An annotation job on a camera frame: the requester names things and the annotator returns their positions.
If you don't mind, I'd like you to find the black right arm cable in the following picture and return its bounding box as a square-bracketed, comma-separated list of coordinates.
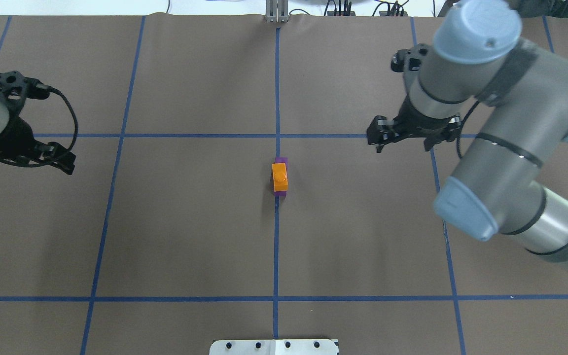
[456, 99, 482, 159]

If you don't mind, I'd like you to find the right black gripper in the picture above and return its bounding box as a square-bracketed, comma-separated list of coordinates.
[366, 97, 462, 153]

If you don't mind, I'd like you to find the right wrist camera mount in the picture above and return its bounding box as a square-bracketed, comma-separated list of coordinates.
[390, 43, 430, 74]

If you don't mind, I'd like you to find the orange trapezoid block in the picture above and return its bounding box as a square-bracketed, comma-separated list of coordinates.
[271, 162, 288, 194]

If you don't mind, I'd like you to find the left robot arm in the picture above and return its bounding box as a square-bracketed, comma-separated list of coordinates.
[0, 71, 79, 176]

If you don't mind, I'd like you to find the purple trapezoid block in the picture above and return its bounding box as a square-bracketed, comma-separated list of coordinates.
[273, 157, 288, 196]

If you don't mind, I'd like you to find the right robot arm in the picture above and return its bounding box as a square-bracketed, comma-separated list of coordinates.
[366, 0, 568, 271]

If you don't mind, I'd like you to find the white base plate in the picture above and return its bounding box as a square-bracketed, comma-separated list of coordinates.
[208, 339, 340, 355]

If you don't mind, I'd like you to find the grey aluminium post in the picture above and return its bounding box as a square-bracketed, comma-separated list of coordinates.
[264, 0, 290, 23]

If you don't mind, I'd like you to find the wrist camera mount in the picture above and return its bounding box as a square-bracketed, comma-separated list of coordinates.
[0, 71, 51, 109]
[390, 43, 430, 74]

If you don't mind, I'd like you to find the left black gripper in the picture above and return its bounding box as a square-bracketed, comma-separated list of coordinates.
[0, 117, 76, 176]

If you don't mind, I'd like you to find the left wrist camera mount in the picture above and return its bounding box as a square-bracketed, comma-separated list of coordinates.
[0, 71, 51, 109]

